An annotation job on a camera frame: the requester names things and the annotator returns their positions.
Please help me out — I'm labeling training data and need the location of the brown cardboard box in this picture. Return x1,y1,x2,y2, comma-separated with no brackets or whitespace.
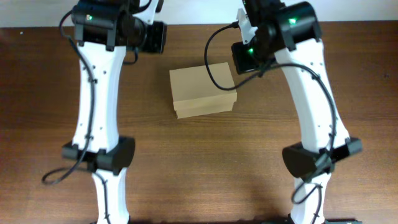
169,65,238,119

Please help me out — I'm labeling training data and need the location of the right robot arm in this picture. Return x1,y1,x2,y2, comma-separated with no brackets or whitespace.
232,1,363,223

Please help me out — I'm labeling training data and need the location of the left black camera cable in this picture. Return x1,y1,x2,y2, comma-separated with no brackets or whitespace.
41,0,156,224

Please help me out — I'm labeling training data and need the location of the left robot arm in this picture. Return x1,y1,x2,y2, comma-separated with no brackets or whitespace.
63,0,167,223

